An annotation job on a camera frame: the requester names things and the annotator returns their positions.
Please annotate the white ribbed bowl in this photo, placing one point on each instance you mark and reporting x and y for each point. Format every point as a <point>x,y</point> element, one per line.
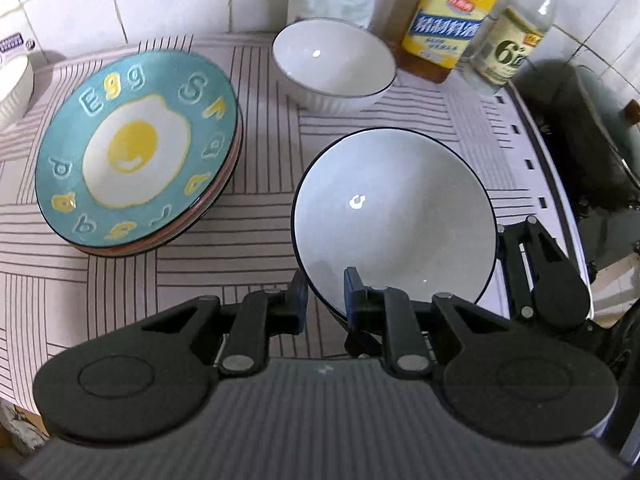
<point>12,90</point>
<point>330,60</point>
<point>395,210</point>

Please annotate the blue fried egg plate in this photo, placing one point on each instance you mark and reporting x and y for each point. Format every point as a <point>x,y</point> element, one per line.
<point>135,145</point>

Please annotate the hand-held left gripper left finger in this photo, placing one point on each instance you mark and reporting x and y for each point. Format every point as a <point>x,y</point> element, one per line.
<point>300,305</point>

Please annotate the clear vinegar bottle yellow cap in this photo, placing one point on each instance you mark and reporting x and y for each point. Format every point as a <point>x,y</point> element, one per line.
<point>510,52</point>

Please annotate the black gas stove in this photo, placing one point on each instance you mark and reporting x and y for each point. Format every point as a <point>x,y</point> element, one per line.
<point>605,245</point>

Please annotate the pink bunny carrot plate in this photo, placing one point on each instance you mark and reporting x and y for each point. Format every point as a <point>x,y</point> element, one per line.
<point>125,252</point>

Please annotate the glass wok lid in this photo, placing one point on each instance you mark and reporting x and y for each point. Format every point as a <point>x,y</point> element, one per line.
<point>607,110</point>

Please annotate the striped tablecloth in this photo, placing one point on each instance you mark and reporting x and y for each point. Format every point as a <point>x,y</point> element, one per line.
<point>240,240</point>

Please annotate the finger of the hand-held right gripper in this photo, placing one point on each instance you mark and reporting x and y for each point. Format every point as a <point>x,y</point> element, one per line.
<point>525,260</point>

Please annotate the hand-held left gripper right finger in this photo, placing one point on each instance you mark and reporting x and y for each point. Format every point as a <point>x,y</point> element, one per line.
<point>352,300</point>

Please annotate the yellow-label oil bottle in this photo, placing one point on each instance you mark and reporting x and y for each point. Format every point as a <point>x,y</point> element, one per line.
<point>445,25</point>

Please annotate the blue white wall sticker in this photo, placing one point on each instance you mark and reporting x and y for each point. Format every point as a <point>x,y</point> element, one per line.
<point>12,43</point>

